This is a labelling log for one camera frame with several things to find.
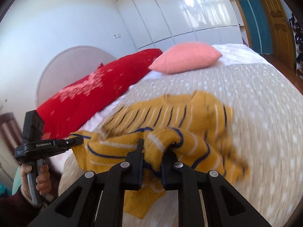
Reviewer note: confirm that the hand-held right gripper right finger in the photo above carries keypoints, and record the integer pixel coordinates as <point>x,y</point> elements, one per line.
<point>168,167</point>

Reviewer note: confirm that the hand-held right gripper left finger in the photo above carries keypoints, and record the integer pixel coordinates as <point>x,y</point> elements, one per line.
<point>137,161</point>

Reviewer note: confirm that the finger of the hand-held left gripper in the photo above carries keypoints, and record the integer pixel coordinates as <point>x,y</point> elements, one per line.
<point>76,136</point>

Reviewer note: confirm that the yellow striped knit sweater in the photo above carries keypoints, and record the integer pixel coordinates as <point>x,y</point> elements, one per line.
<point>170,132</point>

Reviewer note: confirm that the person's left forearm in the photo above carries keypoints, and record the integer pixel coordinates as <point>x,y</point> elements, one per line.
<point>14,211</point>

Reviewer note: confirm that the person's left hand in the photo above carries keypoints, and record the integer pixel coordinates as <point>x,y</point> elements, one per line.
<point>39,178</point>

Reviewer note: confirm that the wooden slatted furniture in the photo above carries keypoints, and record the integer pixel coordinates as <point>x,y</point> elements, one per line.
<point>8,132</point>

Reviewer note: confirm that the red long pillow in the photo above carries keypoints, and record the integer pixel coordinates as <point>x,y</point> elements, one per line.
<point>94,89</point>

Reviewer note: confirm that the white round headboard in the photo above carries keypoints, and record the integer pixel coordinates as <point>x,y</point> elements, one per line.
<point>71,66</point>

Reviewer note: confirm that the bed with dotted cover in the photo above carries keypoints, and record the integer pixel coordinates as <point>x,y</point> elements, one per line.
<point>248,113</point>

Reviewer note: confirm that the pink knit cushion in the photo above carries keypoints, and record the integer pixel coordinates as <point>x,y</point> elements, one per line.
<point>187,58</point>

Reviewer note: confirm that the white glossy wardrobe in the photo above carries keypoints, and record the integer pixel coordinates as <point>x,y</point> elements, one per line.
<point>180,14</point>

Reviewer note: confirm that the teal hanging cloth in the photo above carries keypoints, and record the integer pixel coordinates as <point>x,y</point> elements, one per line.
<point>253,19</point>

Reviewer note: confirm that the wooden door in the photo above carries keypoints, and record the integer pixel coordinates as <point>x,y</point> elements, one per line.
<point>274,21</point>

